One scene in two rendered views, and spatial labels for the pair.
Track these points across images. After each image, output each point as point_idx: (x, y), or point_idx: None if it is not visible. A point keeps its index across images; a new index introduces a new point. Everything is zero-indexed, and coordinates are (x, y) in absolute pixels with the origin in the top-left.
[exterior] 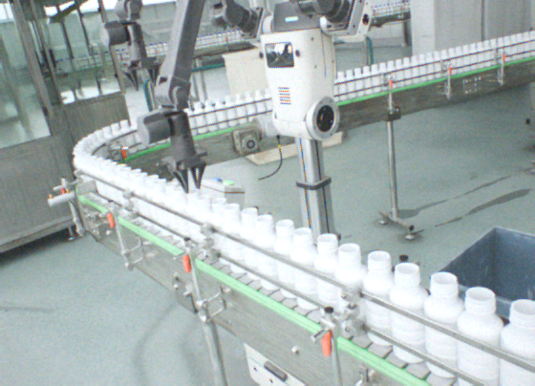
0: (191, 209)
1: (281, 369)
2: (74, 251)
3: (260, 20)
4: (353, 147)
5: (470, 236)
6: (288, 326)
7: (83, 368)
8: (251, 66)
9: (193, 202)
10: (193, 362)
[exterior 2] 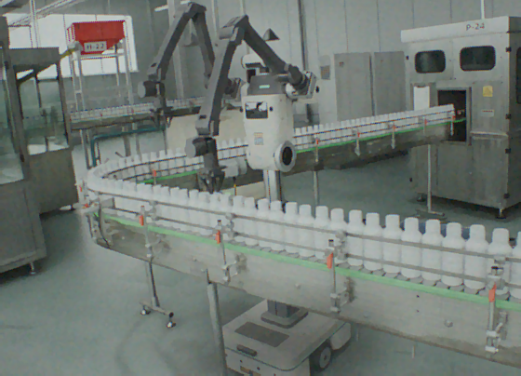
0: (213, 206)
1: (251, 348)
2: (39, 283)
3: (238, 87)
4: None
5: None
6: (294, 269)
7: (73, 367)
8: (191, 128)
9: (215, 200)
10: (168, 359)
